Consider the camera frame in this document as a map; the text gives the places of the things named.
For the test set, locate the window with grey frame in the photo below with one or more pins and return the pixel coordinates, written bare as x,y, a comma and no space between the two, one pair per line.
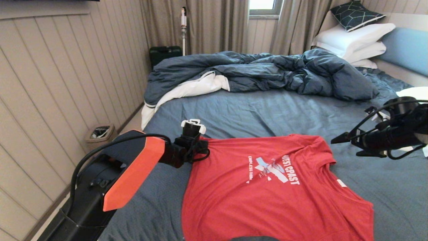
264,5

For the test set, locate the medium white pillow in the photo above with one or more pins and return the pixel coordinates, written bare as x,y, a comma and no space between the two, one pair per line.
367,51

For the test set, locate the blue headboard cushion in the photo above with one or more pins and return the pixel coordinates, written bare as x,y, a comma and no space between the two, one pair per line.
406,49

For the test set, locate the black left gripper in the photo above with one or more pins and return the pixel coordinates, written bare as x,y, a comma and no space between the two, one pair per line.
192,149

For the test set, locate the wide beige curtain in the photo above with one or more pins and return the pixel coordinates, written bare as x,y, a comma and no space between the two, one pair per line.
214,26

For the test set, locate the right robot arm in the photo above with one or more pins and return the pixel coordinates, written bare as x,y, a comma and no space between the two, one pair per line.
424,124

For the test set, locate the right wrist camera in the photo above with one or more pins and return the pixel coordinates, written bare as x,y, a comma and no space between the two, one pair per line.
398,105

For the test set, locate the dark geometric patterned cushion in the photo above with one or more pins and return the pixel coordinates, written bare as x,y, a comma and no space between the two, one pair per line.
354,15

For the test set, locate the beige headboard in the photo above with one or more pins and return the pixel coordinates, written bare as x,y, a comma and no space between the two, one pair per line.
406,19

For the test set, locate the dark blue duvet white lining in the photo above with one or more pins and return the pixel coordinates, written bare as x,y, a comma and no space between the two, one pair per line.
267,72

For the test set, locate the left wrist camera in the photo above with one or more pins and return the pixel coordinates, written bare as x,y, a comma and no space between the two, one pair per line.
193,126

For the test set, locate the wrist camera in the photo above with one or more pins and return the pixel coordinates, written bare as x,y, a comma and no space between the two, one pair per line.
193,126
398,105

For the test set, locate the white pillow at bed edge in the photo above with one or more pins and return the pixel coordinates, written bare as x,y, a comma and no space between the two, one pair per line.
414,92

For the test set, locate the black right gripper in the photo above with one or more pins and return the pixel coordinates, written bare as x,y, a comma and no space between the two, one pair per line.
391,135

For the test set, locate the dark wall screen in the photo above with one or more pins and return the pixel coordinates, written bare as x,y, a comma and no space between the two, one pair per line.
50,0

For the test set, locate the red printed t-shirt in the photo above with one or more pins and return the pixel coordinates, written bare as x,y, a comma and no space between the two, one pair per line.
267,194

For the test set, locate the bronze trash bin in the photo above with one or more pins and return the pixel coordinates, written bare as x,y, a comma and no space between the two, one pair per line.
98,132

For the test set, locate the black hard case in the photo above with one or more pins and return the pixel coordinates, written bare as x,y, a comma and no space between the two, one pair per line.
164,53

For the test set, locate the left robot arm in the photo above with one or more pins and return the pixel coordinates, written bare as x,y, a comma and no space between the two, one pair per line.
110,180

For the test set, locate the flat white pillow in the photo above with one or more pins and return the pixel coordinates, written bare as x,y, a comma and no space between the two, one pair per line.
365,63

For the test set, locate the large white pillow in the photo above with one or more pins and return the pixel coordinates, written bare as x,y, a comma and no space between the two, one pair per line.
351,37

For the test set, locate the white stick vacuum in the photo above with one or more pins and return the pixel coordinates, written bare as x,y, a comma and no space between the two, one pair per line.
183,21

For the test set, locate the narrow beige curtain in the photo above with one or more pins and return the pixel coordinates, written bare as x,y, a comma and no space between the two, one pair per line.
294,26

